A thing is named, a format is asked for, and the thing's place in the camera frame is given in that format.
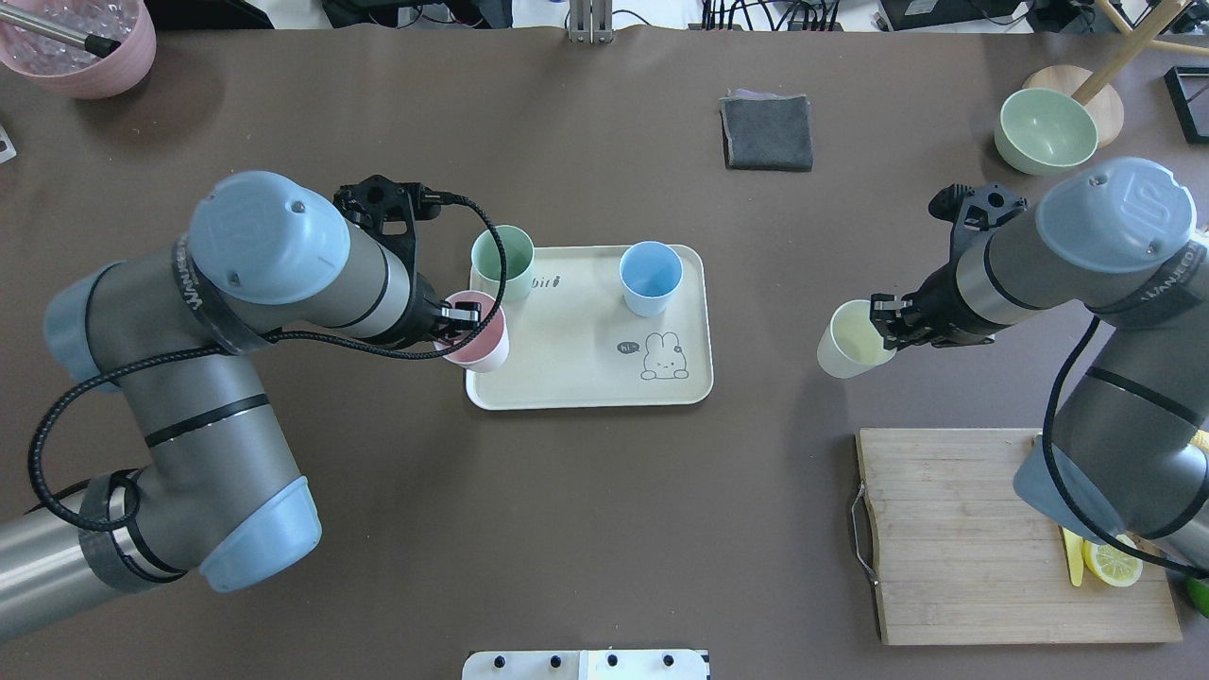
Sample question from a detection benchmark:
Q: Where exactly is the blue cup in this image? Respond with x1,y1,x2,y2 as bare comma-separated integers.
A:
619,241,684,317

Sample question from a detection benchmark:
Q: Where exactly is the green lime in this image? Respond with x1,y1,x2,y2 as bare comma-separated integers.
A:
1182,577,1209,620

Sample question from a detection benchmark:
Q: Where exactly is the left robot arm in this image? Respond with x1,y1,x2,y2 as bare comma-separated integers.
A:
2,171,502,640

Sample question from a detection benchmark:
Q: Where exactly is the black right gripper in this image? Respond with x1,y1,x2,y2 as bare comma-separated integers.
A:
869,181,1029,351

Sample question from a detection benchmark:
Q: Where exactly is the cream rabbit tray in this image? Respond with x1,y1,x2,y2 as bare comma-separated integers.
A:
465,244,715,413

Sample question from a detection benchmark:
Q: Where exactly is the yellow plastic knife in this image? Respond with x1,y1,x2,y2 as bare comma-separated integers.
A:
1062,528,1084,588

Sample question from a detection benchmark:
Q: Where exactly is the cream cup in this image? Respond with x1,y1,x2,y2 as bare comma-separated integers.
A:
816,298,897,379

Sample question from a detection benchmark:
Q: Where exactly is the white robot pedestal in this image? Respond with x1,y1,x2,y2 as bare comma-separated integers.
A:
461,647,711,679

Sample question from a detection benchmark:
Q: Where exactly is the aluminium frame post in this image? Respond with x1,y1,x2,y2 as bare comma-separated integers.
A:
567,0,614,44

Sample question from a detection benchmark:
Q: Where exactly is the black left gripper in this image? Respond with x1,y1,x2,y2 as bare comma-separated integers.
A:
332,174,484,351

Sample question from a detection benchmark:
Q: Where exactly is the steel muddler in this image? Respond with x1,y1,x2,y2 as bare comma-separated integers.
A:
1,2,122,58

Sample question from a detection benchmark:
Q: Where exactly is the pink bowl with ice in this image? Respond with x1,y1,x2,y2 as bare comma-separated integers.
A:
1,1,156,99

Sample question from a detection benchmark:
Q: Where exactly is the dark grey folded cloth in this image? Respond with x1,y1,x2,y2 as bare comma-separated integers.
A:
721,90,812,172

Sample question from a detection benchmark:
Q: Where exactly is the pink cup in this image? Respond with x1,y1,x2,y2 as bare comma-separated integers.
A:
433,290,510,373

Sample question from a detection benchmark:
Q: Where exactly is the wooden cutting board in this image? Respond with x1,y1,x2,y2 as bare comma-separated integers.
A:
856,430,1182,646

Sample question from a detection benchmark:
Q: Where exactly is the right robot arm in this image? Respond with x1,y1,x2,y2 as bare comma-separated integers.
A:
869,159,1208,580

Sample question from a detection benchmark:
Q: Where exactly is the green cup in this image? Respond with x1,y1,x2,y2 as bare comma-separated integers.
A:
470,225,536,302

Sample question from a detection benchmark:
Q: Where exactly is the green bowl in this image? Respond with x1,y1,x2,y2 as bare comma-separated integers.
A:
994,90,1099,175

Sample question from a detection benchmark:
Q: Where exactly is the wooden mug tree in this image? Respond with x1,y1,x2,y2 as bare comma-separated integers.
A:
1023,1,1207,149

